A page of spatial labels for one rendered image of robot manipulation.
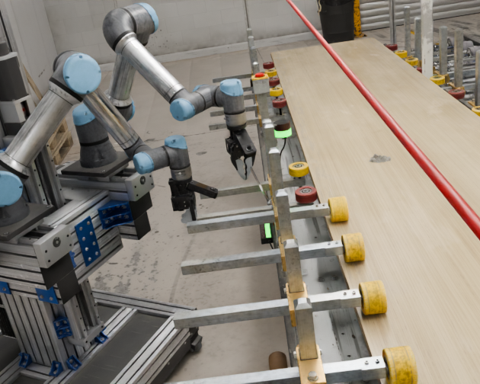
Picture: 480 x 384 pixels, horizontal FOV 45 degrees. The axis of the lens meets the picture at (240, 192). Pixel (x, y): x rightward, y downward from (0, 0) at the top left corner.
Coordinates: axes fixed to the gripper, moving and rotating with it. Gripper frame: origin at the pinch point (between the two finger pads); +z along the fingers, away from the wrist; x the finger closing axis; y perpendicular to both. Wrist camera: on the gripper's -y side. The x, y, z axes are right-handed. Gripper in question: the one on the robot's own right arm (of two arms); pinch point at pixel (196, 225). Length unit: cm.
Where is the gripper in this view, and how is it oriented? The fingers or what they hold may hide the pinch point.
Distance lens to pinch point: 220.3
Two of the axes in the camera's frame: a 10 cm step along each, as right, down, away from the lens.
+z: 1.4, 9.0, 4.1
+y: -9.9, 1.3, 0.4
